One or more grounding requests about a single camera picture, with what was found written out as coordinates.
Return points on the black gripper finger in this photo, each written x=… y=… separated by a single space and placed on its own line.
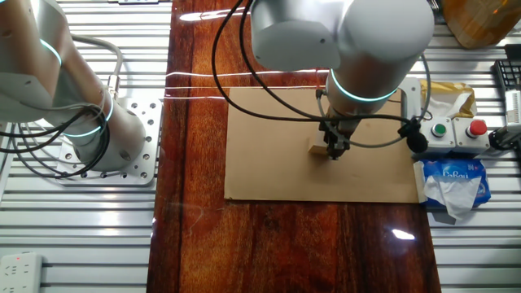
x=337 y=149

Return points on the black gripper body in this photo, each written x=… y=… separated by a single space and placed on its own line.
x=335 y=130

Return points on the light wooden block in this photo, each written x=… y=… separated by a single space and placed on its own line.
x=316 y=149

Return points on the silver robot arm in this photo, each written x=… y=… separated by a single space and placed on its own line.
x=366 y=40

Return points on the brown cardboard sheet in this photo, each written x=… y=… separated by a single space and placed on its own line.
x=264 y=171

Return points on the blue tissue pack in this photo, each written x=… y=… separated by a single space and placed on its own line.
x=431 y=169

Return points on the glossy red wooden board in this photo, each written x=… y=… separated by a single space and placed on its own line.
x=285 y=244

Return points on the gold tissue pack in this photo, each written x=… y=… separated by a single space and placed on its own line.
x=447 y=103

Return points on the red push button box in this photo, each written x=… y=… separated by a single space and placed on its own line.
x=462 y=142

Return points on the brown cardboard box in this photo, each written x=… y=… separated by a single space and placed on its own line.
x=480 y=20

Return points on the black keyboard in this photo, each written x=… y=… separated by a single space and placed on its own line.
x=509 y=73

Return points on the white power strip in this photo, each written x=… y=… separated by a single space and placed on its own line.
x=20 y=272

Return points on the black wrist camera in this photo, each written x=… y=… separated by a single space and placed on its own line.
x=417 y=140

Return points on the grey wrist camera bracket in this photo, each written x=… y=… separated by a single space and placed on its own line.
x=411 y=97

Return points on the silver vented camera with label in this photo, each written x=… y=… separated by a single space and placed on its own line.
x=513 y=106

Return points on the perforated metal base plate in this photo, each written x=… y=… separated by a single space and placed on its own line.
x=142 y=122

